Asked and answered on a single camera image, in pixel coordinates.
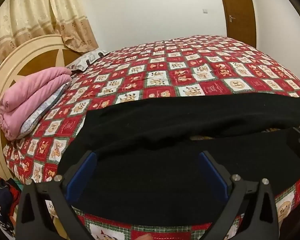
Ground pink folded blanket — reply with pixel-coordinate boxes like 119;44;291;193
0;67;72;140

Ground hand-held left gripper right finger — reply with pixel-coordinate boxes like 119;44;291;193
198;151;282;240

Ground white blue patterned folded quilt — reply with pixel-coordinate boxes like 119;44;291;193
20;82;71;139

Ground red checked printed bedspread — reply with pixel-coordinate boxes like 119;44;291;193
3;35;300;240

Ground cream and brown headboard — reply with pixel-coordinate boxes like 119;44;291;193
0;34;83;178

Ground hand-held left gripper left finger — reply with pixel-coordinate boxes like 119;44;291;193
16;151;98;240

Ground grey printed pillow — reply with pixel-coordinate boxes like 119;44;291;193
65;49;111;72

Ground beige patterned curtain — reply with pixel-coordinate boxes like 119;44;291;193
0;0;99;65

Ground brown wooden door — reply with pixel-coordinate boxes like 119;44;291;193
216;0;257;48

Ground pile of dark clothes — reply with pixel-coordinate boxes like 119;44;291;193
0;175;22;237

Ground black pants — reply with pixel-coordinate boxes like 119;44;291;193
57;92;300;224

